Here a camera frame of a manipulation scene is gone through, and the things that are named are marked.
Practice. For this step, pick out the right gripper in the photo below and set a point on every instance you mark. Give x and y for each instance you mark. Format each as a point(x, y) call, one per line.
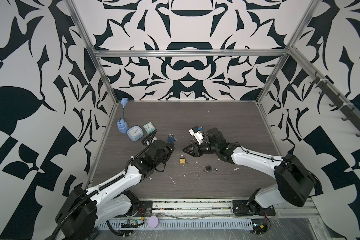
point(193, 145)

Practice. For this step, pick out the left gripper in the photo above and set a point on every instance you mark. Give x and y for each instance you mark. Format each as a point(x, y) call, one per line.
point(168, 149)

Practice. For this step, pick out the blue padlock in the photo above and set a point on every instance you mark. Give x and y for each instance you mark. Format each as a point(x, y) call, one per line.
point(171, 138)

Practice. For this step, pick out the brass padlock with key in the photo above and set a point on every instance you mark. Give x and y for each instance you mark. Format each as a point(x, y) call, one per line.
point(182, 159)

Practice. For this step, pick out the black padlock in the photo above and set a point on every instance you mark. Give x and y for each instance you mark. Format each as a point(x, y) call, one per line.
point(209, 169)

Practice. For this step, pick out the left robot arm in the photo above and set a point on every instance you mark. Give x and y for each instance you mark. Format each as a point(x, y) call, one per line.
point(83, 209)

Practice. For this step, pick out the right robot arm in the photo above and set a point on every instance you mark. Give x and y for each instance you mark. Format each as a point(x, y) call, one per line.
point(293, 183)

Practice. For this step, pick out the mint green alarm clock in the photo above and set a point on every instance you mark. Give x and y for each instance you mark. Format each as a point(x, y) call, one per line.
point(149, 127)

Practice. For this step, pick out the light blue alarm clock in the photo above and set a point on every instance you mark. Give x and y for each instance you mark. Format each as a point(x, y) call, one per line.
point(135, 133)

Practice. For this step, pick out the blue flower toy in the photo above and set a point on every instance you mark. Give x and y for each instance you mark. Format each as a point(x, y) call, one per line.
point(121, 123)

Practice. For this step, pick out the purple round lid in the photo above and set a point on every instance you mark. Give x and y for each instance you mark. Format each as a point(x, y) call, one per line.
point(153, 222)

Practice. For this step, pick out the green circuit board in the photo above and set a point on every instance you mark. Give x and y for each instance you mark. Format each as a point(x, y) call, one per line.
point(260, 226)

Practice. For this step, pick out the black hook rack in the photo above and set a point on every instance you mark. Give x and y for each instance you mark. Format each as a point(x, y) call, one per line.
point(338, 100)

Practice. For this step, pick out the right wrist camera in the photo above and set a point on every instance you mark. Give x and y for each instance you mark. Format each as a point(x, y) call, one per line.
point(199, 134)

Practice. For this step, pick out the white cable duct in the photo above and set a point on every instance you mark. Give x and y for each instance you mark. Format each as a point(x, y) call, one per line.
point(189, 224)

